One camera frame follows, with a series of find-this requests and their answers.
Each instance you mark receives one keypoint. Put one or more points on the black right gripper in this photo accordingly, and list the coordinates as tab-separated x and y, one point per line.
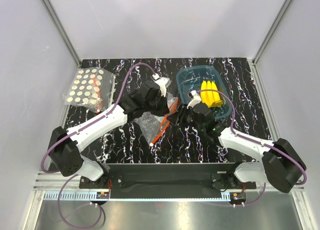
178	117

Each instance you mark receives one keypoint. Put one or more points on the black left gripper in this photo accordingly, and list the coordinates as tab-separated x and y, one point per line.
164	109

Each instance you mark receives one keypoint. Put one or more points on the clear zip bag orange zipper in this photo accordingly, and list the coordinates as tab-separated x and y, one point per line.
152	127

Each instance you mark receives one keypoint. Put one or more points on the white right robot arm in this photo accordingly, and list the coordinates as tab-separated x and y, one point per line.
276	162

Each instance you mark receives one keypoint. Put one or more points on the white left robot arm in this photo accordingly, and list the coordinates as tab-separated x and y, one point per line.
66	145

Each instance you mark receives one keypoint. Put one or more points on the clear bag with round stickers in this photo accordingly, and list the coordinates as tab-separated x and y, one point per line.
92	88

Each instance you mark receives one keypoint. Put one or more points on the yellow toy banana bunch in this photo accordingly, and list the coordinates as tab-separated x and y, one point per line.
209	97

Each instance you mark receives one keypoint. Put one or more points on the teal transparent plastic container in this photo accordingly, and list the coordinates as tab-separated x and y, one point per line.
191	78

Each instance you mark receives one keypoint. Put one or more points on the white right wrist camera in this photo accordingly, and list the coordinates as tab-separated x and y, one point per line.
195	99

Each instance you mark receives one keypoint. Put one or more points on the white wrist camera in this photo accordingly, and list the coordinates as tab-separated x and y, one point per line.
195	99
163	83

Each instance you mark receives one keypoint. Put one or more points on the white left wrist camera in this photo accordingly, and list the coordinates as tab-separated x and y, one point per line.
163	83

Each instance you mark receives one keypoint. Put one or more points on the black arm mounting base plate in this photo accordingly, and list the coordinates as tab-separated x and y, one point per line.
207	174

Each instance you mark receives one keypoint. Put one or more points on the left aluminium frame post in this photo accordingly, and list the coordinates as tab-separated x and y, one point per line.
61	31

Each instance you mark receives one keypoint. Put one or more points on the aluminium frame post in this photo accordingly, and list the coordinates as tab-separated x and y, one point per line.
61	31
272	30

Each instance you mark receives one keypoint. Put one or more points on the aluminium frame rail front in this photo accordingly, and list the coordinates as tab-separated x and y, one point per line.
115	191

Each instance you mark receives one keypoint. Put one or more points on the right aluminium frame post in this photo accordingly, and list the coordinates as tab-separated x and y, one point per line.
272	30

